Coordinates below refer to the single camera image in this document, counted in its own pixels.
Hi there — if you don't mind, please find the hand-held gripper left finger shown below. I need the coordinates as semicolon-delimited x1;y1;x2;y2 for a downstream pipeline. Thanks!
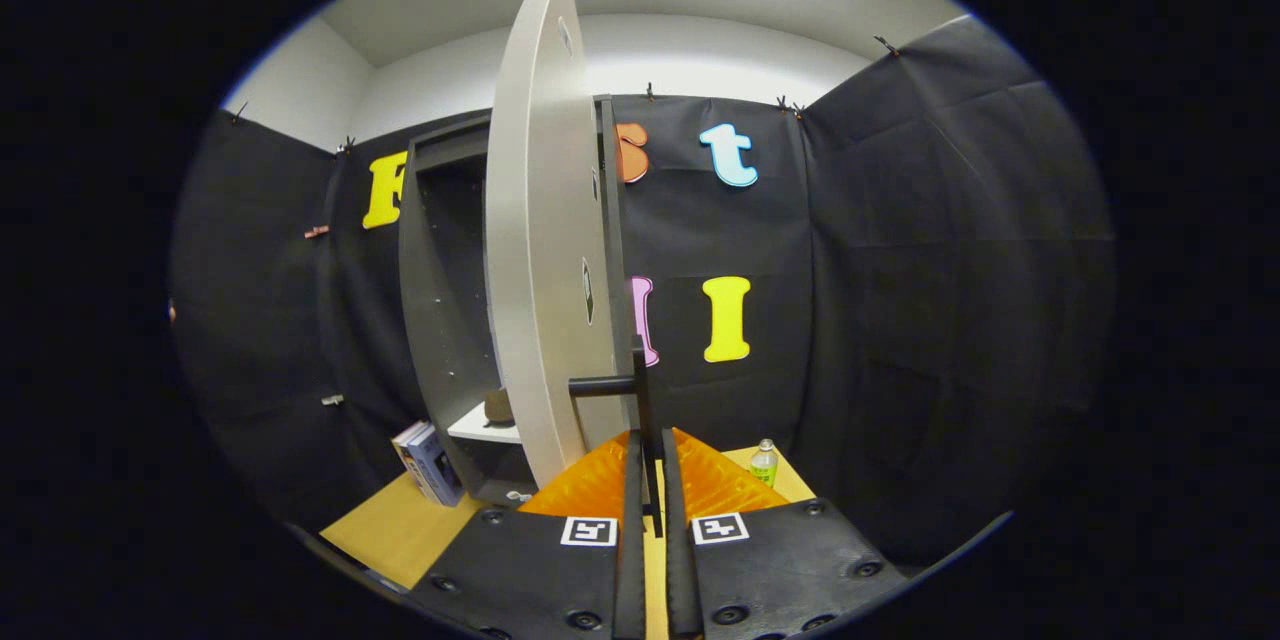
403;428;649;640

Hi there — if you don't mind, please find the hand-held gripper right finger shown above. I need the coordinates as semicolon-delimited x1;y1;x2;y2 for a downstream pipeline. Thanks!
658;426;913;640

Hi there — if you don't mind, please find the dark grey shoe cabinet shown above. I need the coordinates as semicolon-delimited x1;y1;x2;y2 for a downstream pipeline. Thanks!
398;95;629;508

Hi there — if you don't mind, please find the black backdrop cloth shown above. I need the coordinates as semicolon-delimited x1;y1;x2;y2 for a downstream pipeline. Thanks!
170;15;1116;571

